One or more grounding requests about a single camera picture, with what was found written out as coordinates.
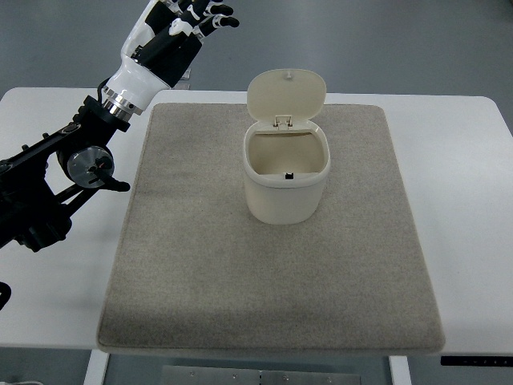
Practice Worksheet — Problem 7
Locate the white right table leg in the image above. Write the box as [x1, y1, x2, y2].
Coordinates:
[388, 356, 413, 385]

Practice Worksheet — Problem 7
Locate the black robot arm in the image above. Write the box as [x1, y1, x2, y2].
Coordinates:
[1, 83, 136, 252]

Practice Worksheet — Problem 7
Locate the grey felt mat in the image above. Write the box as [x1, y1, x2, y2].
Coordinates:
[97, 103, 445, 355]

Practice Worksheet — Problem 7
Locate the beige lidded bin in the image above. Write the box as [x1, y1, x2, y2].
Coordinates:
[243, 69, 331, 225]

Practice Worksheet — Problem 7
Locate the black table control panel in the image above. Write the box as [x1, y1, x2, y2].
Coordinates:
[440, 355, 513, 367]

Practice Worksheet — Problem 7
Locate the metal base plate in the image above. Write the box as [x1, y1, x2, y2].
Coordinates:
[160, 366, 362, 385]

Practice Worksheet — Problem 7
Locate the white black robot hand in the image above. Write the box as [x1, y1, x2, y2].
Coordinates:
[99, 1, 240, 121]

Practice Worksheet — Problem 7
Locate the floor socket plate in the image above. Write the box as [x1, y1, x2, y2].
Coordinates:
[180, 68, 192, 80]

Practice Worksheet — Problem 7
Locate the white table leg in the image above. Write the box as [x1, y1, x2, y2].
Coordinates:
[388, 356, 413, 385]
[83, 350, 110, 385]

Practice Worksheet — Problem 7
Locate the white left table leg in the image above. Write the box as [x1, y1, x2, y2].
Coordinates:
[83, 350, 110, 385]

